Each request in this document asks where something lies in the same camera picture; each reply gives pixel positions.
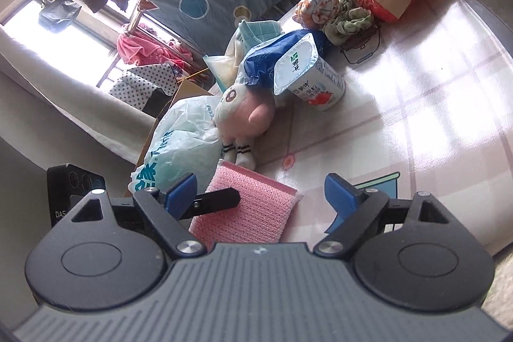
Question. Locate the white snack bag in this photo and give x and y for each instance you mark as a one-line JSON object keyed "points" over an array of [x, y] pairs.
{"points": [[224, 68]]}

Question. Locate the polka dot cloth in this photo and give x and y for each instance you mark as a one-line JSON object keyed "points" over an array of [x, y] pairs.
{"points": [[138, 84]]}

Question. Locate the pink hanging garment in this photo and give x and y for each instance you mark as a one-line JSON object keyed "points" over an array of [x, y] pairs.
{"points": [[140, 50]]}

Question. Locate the pink sponge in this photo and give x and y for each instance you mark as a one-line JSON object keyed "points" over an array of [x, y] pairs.
{"points": [[261, 215]]}

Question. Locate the green scrunchie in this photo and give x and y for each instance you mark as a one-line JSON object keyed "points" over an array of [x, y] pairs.
{"points": [[349, 20]]}

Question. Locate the orange striped towel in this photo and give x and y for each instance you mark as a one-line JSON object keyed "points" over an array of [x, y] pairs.
{"points": [[314, 14]]}

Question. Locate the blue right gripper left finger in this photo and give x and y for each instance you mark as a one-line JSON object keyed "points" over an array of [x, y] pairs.
{"points": [[181, 196]]}

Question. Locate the pink plush doll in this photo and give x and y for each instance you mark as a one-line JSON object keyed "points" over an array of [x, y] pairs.
{"points": [[243, 114]]}

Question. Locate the blue mask package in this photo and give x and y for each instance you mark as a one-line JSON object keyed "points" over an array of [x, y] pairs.
{"points": [[257, 67]]}

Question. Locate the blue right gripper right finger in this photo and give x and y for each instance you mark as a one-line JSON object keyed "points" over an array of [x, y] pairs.
{"points": [[343, 197]]}

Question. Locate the teal towel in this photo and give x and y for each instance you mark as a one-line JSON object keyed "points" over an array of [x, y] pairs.
{"points": [[252, 33]]}

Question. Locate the white plastic shopping bag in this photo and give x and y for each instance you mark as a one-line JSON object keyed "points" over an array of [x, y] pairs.
{"points": [[180, 145]]}

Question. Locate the yogurt cup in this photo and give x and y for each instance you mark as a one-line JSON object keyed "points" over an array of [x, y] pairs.
{"points": [[305, 74]]}

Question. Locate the brown cardboard box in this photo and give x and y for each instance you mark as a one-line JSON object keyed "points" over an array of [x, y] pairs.
{"points": [[172, 105]]}

